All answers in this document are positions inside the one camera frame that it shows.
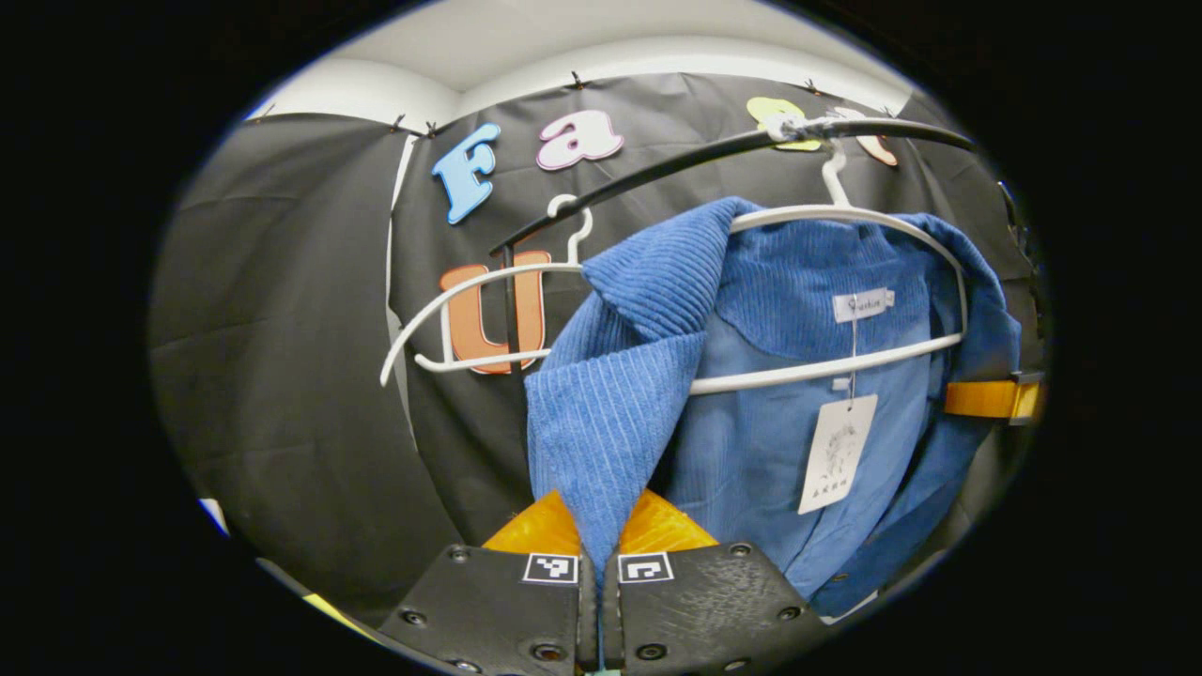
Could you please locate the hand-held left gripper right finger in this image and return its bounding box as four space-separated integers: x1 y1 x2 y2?
601 486 830 676

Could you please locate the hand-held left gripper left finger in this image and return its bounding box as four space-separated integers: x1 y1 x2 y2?
378 488 599 676

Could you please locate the white jacket hanger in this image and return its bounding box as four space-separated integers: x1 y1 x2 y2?
688 111 971 396

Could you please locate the blue corduroy jacket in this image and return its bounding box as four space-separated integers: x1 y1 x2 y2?
523 195 1025 621

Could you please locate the white empty hanger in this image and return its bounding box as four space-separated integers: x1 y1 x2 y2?
378 193 595 389

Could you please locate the black clothes rack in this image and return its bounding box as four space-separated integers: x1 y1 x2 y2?
487 115 979 378

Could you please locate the black backdrop cloth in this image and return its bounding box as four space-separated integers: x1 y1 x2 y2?
150 73 1039 625

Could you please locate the row of black cloth clips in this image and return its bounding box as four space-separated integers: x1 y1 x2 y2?
254 71 827 140

